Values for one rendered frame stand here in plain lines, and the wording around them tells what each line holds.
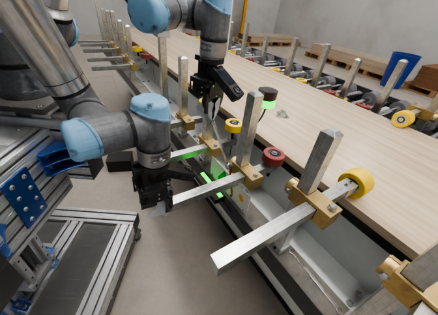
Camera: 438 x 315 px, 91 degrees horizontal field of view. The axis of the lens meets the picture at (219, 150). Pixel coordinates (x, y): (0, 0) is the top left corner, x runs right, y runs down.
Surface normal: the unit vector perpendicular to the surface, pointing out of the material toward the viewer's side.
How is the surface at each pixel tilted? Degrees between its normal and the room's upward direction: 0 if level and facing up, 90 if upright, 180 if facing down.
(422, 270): 90
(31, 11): 84
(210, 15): 91
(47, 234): 0
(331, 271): 0
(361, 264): 90
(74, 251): 0
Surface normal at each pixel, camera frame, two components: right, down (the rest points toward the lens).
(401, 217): 0.10, -0.81
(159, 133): 0.62, 0.50
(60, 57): 0.87, 0.28
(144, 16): -0.27, 0.54
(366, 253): -0.84, 0.25
